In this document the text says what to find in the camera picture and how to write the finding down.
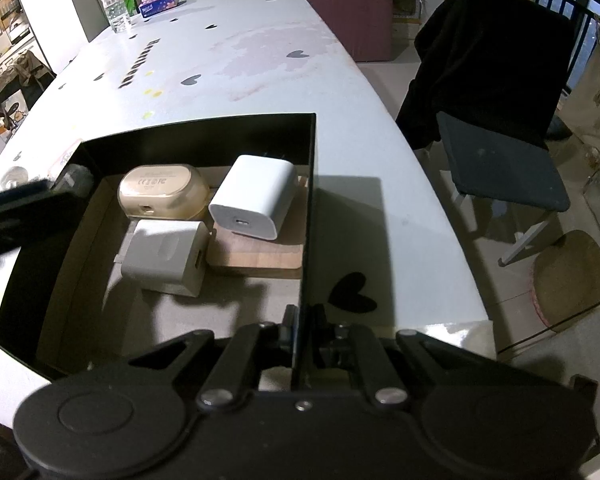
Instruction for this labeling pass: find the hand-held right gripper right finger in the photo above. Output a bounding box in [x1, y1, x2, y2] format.
[310, 305, 551, 408]

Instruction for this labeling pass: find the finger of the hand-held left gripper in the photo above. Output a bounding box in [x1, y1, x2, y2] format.
[0, 164, 95, 221]

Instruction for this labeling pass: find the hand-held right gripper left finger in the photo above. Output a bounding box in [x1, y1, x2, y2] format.
[87, 305, 301, 411]

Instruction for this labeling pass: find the black cardboard box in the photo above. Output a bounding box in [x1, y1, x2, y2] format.
[0, 112, 317, 391]

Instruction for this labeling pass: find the wooden coaster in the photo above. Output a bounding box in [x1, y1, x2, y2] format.
[206, 175, 311, 279]

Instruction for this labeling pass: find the tan earbuds case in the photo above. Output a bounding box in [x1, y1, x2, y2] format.
[118, 163, 212, 221]

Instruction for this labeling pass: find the white plug adapter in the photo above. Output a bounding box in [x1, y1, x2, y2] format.
[114, 219, 211, 299]

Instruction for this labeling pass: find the white wall charger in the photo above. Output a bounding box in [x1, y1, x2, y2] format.
[208, 154, 299, 242]

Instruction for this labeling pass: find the cartoon print tote bag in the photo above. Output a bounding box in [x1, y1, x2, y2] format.
[0, 52, 56, 128]

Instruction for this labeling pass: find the clear water bottle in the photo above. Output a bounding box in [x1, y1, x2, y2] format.
[98, 0, 132, 34]

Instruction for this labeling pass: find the purple tissue pack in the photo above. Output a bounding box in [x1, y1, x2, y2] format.
[139, 0, 181, 20]

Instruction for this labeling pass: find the round woven basket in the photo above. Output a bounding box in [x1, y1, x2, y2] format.
[532, 230, 600, 333]

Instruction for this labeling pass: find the black chair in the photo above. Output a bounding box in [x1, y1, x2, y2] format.
[395, 0, 588, 268]

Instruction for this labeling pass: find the beige curtain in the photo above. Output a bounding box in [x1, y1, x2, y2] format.
[562, 7, 600, 161]

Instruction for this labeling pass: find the white round magnetic mount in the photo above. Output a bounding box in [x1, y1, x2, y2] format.
[0, 165, 31, 188]

